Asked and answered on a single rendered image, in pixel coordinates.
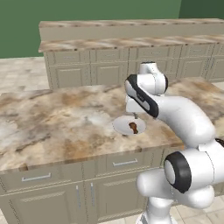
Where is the beige cupboard run marble top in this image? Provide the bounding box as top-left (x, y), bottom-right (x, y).
top-left (38, 18), bottom-right (224, 90)

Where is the beige narrow drawer front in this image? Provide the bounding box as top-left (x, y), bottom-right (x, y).
top-left (105, 151), bottom-right (164, 174)

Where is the white round plate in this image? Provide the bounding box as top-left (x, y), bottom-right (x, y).
top-left (112, 114), bottom-right (147, 137)

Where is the silver cupboard door handle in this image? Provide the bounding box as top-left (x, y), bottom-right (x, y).
top-left (75, 185), bottom-right (81, 210)
top-left (89, 182), bottom-right (95, 208)

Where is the beige cupboard door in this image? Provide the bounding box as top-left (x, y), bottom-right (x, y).
top-left (0, 185), bottom-right (88, 224)
top-left (87, 172), bottom-right (151, 224)

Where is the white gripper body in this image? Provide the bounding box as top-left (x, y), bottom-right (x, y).
top-left (125, 96), bottom-right (147, 115)

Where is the silver drawer handle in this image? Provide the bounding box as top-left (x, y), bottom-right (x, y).
top-left (21, 172), bottom-right (53, 183)
top-left (112, 157), bottom-right (139, 167)

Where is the beige wide drawer front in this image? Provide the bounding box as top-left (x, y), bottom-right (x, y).
top-left (0, 166), bottom-right (85, 194)

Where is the brown chicken drumstick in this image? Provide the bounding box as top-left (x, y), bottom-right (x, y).
top-left (128, 122), bottom-right (139, 135)

